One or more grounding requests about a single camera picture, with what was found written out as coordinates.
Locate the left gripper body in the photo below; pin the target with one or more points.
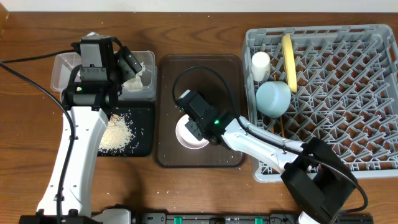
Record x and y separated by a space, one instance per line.
129 63

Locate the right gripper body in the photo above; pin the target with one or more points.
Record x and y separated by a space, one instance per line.
197 129

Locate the white napkin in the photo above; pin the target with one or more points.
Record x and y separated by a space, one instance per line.
135 84

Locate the pink bowl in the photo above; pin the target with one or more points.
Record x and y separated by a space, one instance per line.
185 137

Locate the light blue bowl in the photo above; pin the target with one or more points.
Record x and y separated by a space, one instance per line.
273 98

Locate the wooden chopstick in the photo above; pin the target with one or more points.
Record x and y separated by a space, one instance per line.
282 127
272 123

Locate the white cup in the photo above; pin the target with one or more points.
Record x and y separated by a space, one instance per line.
261 65

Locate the yellow plate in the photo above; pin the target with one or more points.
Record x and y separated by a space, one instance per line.
289 62

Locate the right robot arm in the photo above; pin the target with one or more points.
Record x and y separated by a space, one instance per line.
315 176

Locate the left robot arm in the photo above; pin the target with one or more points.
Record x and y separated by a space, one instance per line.
68 195

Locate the grey dishwasher rack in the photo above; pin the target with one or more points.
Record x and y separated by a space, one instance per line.
346 91

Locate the clear plastic bin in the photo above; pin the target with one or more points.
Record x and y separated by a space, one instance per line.
64 63

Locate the brown serving tray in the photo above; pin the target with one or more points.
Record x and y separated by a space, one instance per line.
215 76

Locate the pile of rice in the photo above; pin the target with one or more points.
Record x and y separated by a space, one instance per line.
122 137

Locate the black plastic bin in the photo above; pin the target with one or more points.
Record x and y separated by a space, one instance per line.
143 113

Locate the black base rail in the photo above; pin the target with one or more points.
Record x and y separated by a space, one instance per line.
163 218

